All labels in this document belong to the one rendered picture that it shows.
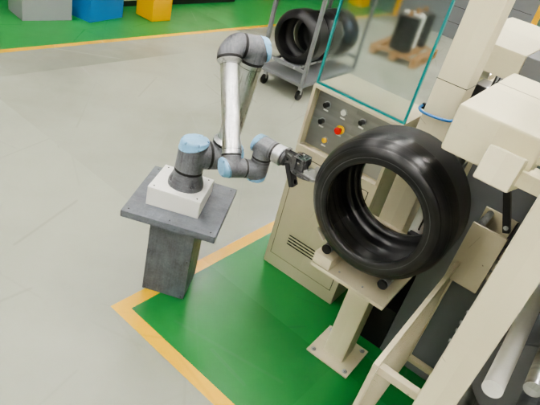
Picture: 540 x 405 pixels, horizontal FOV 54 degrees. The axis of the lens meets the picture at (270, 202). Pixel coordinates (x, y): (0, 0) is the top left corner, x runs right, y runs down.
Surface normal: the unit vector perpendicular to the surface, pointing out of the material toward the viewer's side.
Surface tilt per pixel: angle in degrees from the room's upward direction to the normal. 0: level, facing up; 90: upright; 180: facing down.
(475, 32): 90
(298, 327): 0
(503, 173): 72
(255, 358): 0
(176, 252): 90
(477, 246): 90
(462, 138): 90
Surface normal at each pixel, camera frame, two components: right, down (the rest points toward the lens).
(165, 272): -0.17, 0.51
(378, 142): -0.43, -0.47
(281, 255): -0.59, 0.32
